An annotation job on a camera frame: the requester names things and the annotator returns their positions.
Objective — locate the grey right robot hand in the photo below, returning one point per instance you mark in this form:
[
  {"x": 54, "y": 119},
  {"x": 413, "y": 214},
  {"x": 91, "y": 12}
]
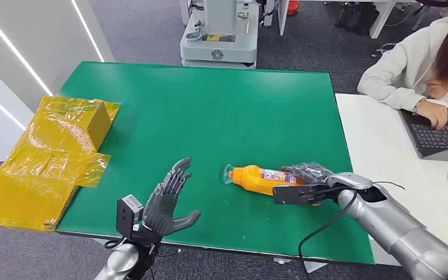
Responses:
[{"x": 305, "y": 172}]

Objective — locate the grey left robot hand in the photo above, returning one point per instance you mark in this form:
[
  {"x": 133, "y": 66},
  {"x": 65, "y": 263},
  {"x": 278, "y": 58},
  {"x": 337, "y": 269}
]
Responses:
[{"x": 162, "y": 210}]

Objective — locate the orange plastic bottle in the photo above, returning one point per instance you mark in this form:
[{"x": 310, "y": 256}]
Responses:
[{"x": 253, "y": 179}]

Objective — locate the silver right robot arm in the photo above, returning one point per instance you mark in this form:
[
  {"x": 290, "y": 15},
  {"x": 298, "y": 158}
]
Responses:
[{"x": 398, "y": 228}]

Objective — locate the grey robot base machine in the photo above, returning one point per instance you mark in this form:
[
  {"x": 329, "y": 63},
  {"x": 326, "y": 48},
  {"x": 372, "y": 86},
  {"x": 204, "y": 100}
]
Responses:
[{"x": 220, "y": 38}]

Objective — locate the green table mat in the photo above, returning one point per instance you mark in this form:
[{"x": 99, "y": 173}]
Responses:
[{"x": 216, "y": 147}]

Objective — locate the white desk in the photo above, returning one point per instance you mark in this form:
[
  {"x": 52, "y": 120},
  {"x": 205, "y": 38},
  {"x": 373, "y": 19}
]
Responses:
[{"x": 398, "y": 174}]

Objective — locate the yellow taped cardboard box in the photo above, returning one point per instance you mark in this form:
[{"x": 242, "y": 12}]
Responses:
[{"x": 50, "y": 162}]

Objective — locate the grey laptop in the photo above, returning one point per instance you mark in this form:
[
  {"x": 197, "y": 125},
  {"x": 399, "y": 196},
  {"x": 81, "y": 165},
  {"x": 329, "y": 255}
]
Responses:
[{"x": 440, "y": 137}]

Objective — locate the person's right hand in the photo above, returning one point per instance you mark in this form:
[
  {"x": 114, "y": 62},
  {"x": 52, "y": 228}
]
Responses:
[{"x": 434, "y": 113}]

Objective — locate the person's hand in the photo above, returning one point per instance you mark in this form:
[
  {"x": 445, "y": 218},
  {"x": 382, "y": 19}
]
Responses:
[
  {"x": 438, "y": 89},
  {"x": 434, "y": 113}
]

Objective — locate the person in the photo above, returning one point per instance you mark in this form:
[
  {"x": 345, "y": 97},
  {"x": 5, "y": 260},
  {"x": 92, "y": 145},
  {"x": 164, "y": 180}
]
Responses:
[{"x": 405, "y": 69}]

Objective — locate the white panel edge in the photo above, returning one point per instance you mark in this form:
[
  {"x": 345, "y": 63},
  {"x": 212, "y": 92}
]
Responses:
[{"x": 282, "y": 17}]

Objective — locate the person's left hand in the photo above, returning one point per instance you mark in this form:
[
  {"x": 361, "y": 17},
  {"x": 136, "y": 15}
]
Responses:
[{"x": 438, "y": 89}]

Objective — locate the black shoes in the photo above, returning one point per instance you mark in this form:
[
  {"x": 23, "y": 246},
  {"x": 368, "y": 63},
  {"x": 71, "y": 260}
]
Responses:
[{"x": 357, "y": 17}]

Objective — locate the red object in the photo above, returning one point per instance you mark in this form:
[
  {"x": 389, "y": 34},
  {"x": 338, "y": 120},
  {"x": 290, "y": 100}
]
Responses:
[{"x": 293, "y": 7}]

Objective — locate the white desk leg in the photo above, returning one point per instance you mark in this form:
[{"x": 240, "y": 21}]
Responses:
[{"x": 380, "y": 17}]

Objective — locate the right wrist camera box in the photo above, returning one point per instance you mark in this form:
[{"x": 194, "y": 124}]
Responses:
[{"x": 293, "y": 194}]

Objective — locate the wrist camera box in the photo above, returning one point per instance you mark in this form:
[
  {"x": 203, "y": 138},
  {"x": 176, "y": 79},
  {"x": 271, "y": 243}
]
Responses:
[
  {"x": 293, "y": 194},
  {"x": 128, "y": 216}
]

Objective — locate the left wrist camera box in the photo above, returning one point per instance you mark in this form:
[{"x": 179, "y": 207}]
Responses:
[{"x": 128, "y": 216}]

